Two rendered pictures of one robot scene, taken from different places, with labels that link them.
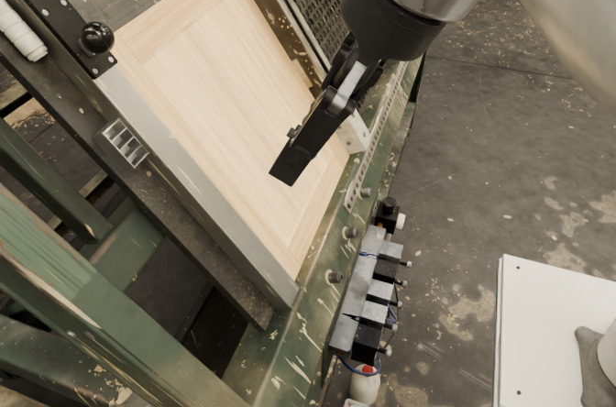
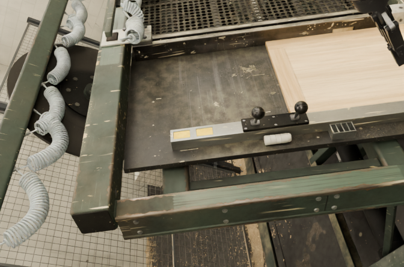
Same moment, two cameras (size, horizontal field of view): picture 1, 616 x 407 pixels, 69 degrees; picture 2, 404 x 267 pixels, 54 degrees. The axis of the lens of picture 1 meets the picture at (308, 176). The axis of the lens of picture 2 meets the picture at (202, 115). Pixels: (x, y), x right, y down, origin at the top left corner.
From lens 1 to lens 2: 0.58 m
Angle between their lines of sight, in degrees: 27
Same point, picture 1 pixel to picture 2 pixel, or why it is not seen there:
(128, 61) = not seen: hidden behind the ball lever
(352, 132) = (395, 14)
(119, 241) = (386, 158)
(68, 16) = (279, 118)
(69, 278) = (394, 174)
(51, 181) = (341, 166)
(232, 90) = (336, 71)
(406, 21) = not seen: outside the picture
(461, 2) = not seen: outside the picture
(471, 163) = not seen: outside the picture
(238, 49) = (315, 58)
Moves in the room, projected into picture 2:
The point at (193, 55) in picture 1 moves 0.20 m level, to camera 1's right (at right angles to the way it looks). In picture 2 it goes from (311, 80) to (340, 26)
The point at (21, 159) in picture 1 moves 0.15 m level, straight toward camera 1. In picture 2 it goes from (326, 170) to (366, 164)
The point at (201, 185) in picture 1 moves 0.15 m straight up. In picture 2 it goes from (380, 108) to (343, 94)
